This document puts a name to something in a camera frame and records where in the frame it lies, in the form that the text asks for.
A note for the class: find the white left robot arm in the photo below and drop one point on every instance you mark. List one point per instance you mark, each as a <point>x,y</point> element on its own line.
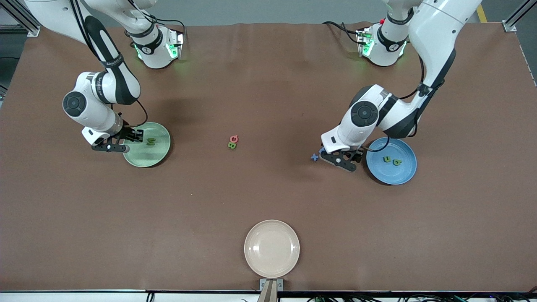
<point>436,29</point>

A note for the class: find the light green round plate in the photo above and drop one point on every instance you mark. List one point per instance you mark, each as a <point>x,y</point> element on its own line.
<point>147,159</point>

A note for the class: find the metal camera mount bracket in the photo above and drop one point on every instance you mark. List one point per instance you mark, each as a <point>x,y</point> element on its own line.
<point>271,293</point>

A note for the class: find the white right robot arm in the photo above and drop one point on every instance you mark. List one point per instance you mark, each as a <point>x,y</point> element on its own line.
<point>90,115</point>

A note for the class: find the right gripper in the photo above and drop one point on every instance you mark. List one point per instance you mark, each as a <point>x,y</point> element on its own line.
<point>127,134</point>

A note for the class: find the green uppercase letter M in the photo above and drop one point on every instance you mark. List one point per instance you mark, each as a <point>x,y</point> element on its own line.
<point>151,141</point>

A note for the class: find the aluminium frame post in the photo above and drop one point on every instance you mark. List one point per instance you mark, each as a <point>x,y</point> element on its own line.
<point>518,16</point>
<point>23,19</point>

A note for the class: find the cream round plate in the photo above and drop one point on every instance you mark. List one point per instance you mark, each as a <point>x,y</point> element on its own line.
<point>272,249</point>

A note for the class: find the brown table mat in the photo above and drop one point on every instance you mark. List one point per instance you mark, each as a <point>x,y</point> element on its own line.
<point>268,84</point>

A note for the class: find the blue round plate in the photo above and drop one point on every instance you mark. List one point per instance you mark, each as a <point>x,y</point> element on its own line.
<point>394,176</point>

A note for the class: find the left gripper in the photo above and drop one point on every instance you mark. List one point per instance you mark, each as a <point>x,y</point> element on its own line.
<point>357,154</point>

